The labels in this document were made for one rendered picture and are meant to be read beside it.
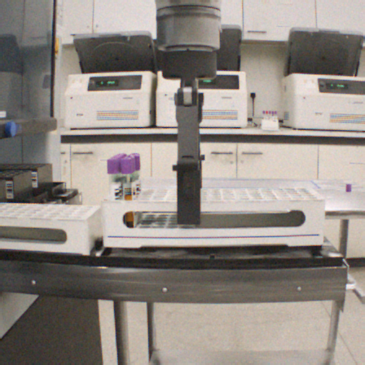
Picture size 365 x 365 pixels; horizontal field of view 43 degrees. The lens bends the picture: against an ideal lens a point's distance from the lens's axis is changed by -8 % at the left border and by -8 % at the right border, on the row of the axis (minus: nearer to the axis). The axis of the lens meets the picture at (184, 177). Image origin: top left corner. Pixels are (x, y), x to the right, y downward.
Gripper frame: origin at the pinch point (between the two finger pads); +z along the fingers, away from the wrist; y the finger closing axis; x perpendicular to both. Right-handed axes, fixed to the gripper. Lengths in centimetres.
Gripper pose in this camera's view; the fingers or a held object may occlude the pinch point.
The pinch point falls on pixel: (190, 199)
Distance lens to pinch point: 68.0
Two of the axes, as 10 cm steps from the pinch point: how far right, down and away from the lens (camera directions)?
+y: 0.5, -1.4, 9.9
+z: 0.1, 9.9, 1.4
